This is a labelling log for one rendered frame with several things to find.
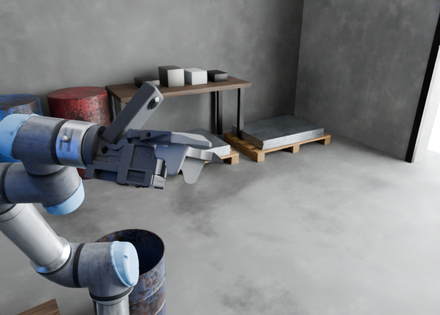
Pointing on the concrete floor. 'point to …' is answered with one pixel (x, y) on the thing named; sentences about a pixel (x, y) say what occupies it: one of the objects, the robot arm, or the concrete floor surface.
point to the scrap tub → (148, 243)
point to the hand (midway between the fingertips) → (220, 150)
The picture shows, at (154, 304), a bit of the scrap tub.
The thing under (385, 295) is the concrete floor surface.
